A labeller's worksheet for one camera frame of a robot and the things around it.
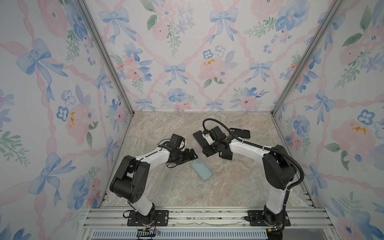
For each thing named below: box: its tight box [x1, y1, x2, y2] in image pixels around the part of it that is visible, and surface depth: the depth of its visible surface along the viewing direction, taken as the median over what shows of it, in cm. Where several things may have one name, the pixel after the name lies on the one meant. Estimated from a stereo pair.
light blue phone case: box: [189, 158, 213, 182], surface depth 92 cm
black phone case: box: [229, 128, 251, 139], surface depth 112 cm
